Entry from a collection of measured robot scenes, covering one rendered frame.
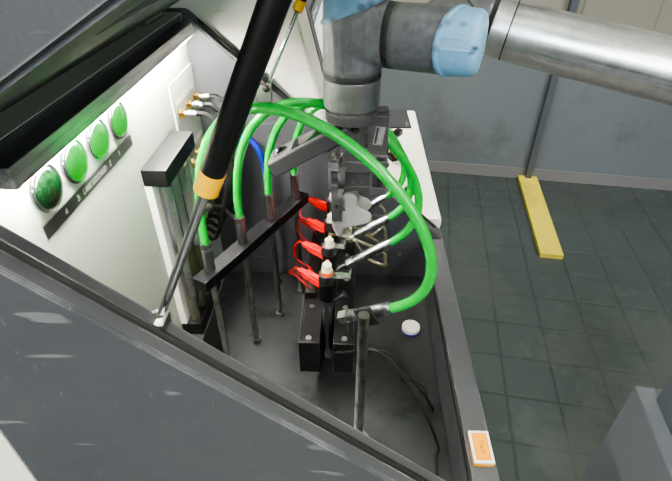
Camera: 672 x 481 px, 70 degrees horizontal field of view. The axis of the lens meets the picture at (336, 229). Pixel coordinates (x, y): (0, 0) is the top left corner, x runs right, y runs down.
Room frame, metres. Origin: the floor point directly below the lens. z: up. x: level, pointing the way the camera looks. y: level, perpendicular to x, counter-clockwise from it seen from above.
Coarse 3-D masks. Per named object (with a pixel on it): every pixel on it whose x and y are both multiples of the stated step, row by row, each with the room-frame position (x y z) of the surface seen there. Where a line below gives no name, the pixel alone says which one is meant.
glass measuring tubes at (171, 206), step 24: (168, 144) 0.72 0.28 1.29; (192, 144) 0.76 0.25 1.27; (144, 168) 0.64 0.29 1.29; (168, 168) 0.64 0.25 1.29; (192, 168) 0.76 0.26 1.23; (168, 192) 0.64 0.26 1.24; (192, 192) 0.75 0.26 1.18; (168, 216) 0.64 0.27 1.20; (168, 240) 0.64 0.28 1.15; (168, 264) 0.63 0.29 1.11; (192, 264) 0.68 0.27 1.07; (192, 288) 0.65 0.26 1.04; (192, 312) 0.64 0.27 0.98
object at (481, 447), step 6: (468, 438) 0.40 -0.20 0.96; (474, 438) 0.40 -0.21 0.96; (480, 438) 0.40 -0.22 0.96; (486, 438) 0.40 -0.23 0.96; (474, 444) 0.39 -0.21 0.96; (480, 444) 0.39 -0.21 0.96; (486, 444) 0.39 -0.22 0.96; (480, 450) 0.38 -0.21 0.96; (486, 450) 0.38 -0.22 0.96; (480, 456) 0.37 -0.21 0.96; (486, 456) 0.37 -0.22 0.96
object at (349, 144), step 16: (256, 112) 0.56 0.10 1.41; (272, 112) 0.55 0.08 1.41; (288, 112) 0.54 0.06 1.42; (304, 112) 0.53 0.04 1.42; (208, 128) 0.60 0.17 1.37; (320, 128) 0.52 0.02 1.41; (336, 128) 0.52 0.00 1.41; (352, 144) 0.50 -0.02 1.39; (368, 160) 0.49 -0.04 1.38; (384, 176) 0.48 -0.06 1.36; (400, 192) 0.47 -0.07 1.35; (416, 208) 0.47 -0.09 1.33; (416, 224) 0.46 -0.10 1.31; (208, 240) 0.62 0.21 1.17; (432, 240) 0.46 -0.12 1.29; (432, 256) 0.45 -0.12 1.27; (432, 272) 0.45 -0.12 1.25; (400, 304) 0.47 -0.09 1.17
